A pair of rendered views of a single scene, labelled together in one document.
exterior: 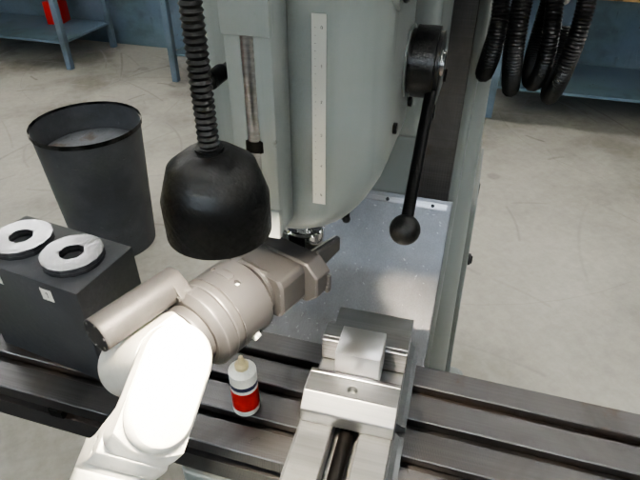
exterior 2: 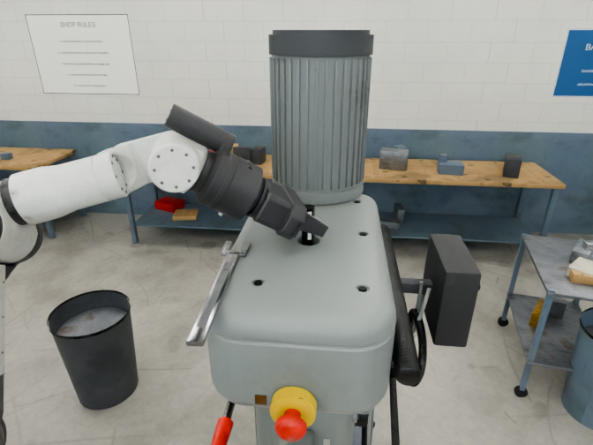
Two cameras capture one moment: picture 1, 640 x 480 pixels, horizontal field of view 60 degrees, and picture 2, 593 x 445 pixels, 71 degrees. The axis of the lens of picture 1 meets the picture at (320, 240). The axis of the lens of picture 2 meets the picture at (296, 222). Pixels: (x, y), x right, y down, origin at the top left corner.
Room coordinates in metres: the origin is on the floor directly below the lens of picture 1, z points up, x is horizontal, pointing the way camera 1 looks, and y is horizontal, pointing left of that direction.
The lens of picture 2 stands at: (-0.07, 0.15, 2.21)
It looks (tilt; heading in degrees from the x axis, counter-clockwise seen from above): 25 degrees down; 349
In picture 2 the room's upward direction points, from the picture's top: straight up
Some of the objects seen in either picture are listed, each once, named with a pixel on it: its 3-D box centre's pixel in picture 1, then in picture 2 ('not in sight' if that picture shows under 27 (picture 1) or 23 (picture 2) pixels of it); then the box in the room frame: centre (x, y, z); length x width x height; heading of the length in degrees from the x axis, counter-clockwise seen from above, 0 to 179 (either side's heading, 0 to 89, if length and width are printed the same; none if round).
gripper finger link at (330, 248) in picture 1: (325, 255); not in sight; (0.52, -0.01, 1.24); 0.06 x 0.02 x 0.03; 143
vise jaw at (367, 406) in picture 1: (350, 402); not in sight; (0.46, -0.04, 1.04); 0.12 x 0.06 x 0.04; 75
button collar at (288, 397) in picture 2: not in sight; (293, 408); (0.32, 0.08, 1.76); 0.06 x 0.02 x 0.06; 73
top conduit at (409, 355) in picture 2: not in sight; (389, 284); (0.53, -0.13, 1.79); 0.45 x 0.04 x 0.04; 163
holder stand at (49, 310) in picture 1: (64, 293); not in sight; (0.66, 0.41, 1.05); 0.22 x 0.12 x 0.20; 66
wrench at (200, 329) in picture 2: not in sight; (220, 283); (0.42, 0.17, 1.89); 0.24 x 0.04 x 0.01; 165
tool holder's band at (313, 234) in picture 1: (304, 228); not in sight; (0.54, 0.02, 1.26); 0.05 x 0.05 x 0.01
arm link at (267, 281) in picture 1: (254, 287); not in sight; (0.46, 0.07, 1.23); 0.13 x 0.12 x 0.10; 53
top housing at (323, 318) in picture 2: not in sight; (308, 275); (0.55, 0.01, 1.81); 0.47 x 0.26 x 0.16; 163
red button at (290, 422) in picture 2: not in sight; (291, 423); (0.30, 0.09, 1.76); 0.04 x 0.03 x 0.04; 73
